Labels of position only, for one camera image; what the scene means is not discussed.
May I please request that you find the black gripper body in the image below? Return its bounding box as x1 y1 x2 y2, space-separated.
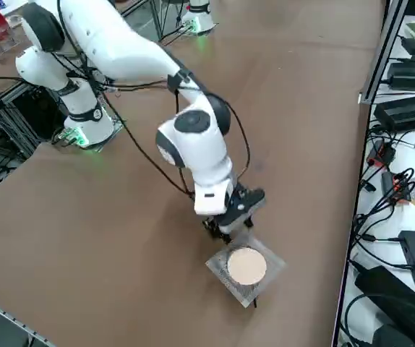
217 182 267 236

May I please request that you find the black hub with red ports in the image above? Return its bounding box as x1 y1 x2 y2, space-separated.
367 140 397 168

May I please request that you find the black adapter with orange plugs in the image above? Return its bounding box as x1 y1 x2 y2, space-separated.
380 171 413 205

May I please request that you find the large black bag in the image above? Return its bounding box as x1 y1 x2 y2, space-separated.
353 265 415 347

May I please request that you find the long black box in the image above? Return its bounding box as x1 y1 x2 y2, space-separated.
373 92 415 132

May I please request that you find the small black power brick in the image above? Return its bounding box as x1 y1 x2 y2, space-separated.
400 35 415 56

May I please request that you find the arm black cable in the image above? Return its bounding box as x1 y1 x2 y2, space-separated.
98 68 252 198

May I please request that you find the white post bracket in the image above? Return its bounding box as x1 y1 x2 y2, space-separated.
358 89 375 107

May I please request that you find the black metal frame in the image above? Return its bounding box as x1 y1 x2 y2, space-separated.
120 0 191 43

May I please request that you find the aluminium vertical post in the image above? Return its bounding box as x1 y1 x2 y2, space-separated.
359 0 411 100

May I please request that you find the aluminium table edge rail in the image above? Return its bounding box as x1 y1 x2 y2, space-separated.
0 293 56 347

